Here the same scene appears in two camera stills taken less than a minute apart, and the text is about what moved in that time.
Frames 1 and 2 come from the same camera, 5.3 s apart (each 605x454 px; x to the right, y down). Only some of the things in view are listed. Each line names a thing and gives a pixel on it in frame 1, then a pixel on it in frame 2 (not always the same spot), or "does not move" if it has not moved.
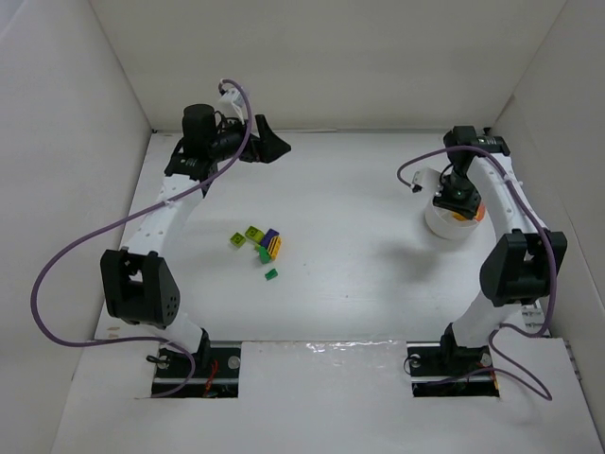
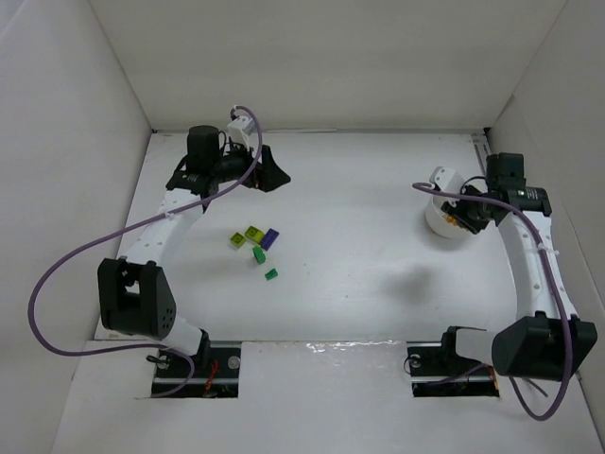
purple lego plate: x=266 y=240 does not move
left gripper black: x=255 y=147 -> x=260 y=169
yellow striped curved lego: x=275 y=246 -> x=451 y=219
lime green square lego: x=237 y=239 does not move
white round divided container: x=442 y=221 does not move
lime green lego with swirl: x=254 y=234 does not move
